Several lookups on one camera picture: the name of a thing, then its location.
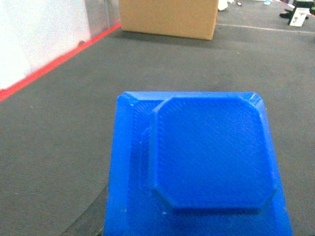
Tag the blue plastic block part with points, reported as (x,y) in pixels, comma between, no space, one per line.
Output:
(193,164)

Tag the large cardboard box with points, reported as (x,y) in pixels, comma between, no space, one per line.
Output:
(182,18)

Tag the white card sign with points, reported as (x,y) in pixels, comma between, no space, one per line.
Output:
(298,17)

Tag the red conveyor side rail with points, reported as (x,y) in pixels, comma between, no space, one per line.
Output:
(7,92)

